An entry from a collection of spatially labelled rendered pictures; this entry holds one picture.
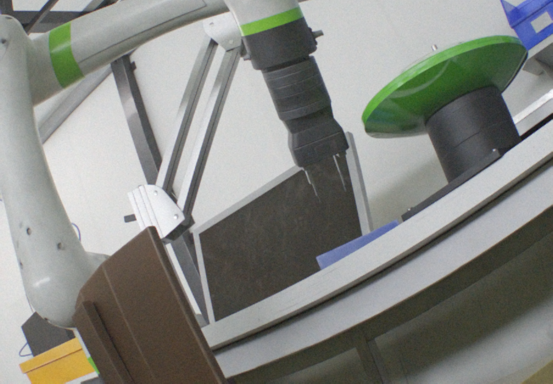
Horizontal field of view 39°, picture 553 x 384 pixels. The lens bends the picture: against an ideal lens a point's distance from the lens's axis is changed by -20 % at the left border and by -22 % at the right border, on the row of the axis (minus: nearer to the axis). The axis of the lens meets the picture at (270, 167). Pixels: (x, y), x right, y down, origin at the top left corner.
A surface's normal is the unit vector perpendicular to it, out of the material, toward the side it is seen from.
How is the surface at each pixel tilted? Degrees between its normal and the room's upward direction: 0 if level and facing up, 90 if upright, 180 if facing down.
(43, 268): 81
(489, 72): 163
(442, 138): 90
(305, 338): 90
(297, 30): 112
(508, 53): 156
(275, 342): 90
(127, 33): 134
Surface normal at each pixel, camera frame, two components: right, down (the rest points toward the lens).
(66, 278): 0.40, -0.32
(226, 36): -0.26, -0.17
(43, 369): -0.52, 0.04
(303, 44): 0.65, -0.07
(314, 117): 0.21, 0.30
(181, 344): -0.68, 0.07
